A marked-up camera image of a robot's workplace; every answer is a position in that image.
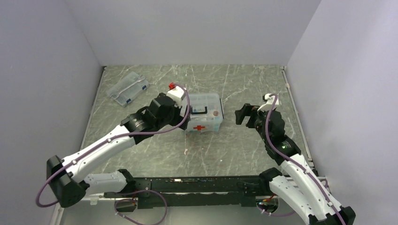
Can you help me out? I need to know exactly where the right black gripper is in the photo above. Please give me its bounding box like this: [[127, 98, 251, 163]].
[[235, 103, 271, 143]]

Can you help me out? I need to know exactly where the clear medicine kit box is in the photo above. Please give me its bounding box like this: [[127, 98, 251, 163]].
[[186, 93, 224, 132]]

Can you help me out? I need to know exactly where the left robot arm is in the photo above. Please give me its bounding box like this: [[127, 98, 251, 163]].
[[46, 89, 191, 208]]

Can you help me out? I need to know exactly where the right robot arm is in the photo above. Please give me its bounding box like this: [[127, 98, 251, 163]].
[[235, 104, 356, 225]]

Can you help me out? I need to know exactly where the clear box with blue latches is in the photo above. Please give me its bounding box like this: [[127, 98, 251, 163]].
[[106, 72, 149, 107]]

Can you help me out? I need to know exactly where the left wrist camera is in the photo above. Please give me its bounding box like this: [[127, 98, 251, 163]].
[[166, 82, 186, 105]]

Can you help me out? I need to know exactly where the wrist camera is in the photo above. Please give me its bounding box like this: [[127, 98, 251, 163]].
[[166, 82, 186, 105], [257, 93, 280, 112]]

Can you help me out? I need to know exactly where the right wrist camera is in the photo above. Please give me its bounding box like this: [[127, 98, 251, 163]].
[[257, 93, 280, 112]]

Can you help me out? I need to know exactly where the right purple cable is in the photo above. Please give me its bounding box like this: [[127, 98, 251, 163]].
[[255, 93, 347, 225]]

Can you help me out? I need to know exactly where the black front rail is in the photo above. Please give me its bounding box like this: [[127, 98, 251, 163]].
[[104, 175, 272, 209]]

